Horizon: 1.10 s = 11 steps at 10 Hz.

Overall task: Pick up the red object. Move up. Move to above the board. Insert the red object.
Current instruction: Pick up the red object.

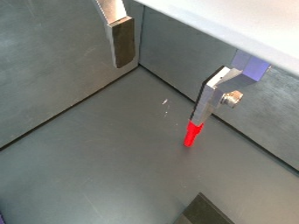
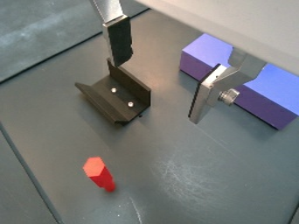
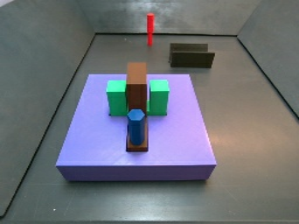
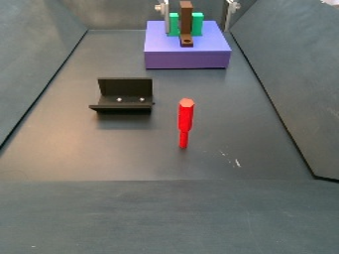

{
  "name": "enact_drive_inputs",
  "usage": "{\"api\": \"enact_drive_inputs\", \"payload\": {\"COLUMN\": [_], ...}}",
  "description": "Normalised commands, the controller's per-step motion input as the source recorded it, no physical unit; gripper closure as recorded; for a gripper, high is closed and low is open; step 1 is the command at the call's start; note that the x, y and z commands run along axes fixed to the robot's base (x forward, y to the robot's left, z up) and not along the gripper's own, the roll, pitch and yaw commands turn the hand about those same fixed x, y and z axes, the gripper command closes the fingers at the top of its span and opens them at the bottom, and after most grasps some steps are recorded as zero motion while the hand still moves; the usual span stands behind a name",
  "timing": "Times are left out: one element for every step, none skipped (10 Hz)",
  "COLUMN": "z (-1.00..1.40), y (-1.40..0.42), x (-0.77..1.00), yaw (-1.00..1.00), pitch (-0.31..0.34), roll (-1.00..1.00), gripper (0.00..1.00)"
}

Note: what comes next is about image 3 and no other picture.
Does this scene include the blue hexagonal peg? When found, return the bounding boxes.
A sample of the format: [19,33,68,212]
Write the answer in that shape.
[127,109,146,145]

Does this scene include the red cylinder peg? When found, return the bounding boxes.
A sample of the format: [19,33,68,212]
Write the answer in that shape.
[147,13,155,46]

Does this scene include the green U-shaped block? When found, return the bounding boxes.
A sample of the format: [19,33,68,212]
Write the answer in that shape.
[107,80,170,116]

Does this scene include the purple board base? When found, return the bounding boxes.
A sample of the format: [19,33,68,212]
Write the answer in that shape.
[56,74,216,181]

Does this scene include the brown L-shaped block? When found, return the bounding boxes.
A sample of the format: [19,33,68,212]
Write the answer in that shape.
[126,62,148,152]

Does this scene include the black slotted holder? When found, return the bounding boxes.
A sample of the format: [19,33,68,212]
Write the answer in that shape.
[170,43,215,68]

